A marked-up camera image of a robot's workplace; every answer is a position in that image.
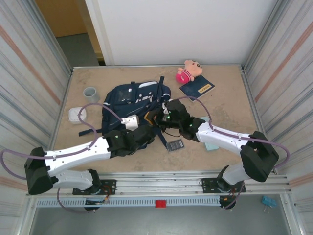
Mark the navy blue backpack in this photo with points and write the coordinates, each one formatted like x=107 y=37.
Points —
x=137 y=107

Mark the navy blue book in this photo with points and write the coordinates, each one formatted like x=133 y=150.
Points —
x=195 y=89

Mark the light teal notebook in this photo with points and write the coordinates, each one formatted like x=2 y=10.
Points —
x=211 y=147

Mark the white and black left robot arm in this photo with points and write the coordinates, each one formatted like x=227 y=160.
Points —
x=73 y=159

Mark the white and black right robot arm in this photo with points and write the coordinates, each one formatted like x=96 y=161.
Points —
x=220 y=142

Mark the pink plush doll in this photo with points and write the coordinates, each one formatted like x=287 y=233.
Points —
x=183 y=76

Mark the grey cup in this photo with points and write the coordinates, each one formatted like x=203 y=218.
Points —
x=94 y=98

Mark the white square container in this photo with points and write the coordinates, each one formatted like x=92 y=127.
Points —
x=73 y=115

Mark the red block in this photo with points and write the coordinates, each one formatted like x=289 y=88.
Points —
x=160 y=203

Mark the blue binder clip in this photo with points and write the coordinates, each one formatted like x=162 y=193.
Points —
x=269 y=200

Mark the wooden door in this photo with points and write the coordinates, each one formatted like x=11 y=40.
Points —
x=61 y=17

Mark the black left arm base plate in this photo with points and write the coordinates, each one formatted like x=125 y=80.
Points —
x=110 y=186

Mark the aluminium table rail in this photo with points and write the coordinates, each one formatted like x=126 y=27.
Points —
x=159 y=183

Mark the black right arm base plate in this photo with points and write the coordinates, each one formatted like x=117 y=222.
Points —
x=207 y=184

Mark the striped enclosure side panel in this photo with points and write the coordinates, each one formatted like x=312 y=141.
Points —
x=24 y=73
x=288 y=73

